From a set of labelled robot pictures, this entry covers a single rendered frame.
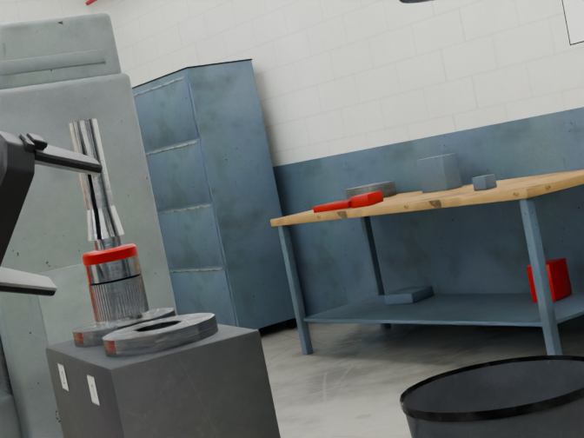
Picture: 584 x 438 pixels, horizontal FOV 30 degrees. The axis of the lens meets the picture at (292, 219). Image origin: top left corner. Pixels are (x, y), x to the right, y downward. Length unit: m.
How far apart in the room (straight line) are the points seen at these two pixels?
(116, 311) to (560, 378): 1.93
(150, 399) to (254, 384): 0.08
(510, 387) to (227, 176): 5.21
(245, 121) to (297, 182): 0.58
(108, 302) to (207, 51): 7.89
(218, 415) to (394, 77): 6.22
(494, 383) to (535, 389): 0.10
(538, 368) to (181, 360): 2.02
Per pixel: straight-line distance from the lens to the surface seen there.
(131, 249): 0.94
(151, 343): 0.82
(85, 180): 0.94
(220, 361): 0.82
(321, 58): 7.56
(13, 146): 0.82
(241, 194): 7.84
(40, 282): 0.89
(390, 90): 7.04
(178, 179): 8.08
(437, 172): 6.32
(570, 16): 5.97
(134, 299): 0.94
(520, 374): 2.79
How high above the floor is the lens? 1.22
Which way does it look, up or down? 3 degrees down
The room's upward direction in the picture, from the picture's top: 11 degrees counter-clockwise
